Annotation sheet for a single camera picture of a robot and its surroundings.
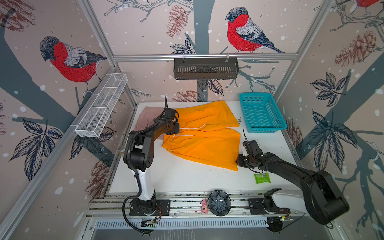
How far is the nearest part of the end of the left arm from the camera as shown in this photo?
30.7 inches

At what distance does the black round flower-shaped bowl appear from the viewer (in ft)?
2.34

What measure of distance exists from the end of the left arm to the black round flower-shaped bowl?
1.34 feet
